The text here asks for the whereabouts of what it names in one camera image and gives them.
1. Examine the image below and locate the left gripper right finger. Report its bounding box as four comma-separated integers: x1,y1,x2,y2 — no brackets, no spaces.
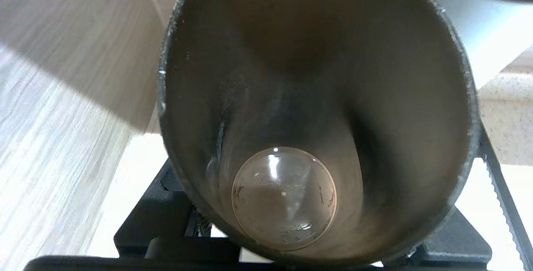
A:
416,123,533,271

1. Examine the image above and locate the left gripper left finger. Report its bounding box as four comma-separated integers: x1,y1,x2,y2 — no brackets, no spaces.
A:
113,159,217,260

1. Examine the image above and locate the black cup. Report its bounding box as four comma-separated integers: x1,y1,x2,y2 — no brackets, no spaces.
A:
157,0,481,267

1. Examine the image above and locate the black box with white lid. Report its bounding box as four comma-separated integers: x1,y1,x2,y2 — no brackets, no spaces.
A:
85,132,533,271

